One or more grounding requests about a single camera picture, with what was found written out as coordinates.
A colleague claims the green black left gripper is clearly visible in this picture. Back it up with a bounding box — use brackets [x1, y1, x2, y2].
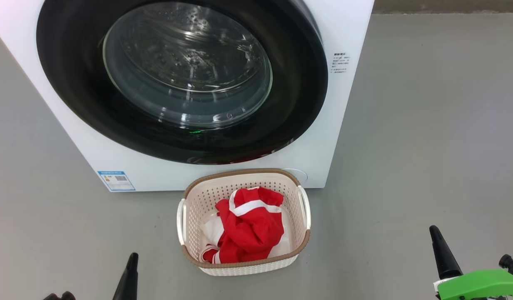
[43, 252, 139, 300]

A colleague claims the round white filter cover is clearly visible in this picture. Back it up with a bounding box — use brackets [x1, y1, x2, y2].
[281, 168, 308, 183]

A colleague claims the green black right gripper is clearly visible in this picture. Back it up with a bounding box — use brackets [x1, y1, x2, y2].
[429, 225, 513, 300]

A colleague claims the black glass washing machine door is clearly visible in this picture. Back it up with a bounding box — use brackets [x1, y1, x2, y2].
[36, 0, 328, 165]

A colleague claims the white front-load washing machine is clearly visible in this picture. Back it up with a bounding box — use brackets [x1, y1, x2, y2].
[0, 0, 375, 193]

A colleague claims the cream perforated basket brown rim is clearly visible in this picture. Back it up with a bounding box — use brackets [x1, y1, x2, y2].
[176, 168, 312, 276]

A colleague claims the blue energy label sticker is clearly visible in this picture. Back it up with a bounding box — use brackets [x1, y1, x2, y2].
[97, 170, 136, 192]

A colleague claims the red and white garment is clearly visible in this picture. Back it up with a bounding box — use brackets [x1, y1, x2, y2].
[199, 187, 292, 264]

